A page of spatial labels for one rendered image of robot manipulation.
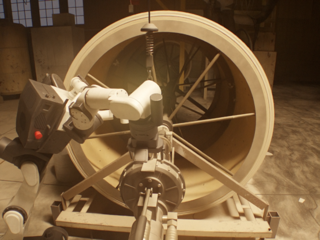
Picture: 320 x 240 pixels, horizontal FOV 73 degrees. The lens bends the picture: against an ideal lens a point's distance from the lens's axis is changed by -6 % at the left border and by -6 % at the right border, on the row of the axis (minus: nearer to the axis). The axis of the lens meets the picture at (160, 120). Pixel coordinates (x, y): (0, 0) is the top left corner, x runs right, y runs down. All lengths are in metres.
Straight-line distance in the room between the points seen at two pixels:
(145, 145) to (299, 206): 2.23
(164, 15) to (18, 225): 1.59
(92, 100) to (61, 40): 6.73
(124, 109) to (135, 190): 0.47
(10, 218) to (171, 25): 1.56
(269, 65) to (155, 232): 7.03
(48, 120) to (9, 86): 6.55
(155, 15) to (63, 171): 2.02
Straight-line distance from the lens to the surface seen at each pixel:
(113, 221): 2.02
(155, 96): 0.62
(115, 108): 0.66
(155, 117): 0.64
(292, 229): 2.47
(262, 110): 1.83
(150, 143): 0.75
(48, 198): 2.77
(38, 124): 1.17
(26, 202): 1.55
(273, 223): 2.18
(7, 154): 1.41
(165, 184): 0.99
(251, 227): 2.06
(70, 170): 2.91
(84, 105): 0.80
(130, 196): 1.04
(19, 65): 7.68
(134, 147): 0.77
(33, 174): 1.39
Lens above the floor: 1.52
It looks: 18 degrees down
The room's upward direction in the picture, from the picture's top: straight up
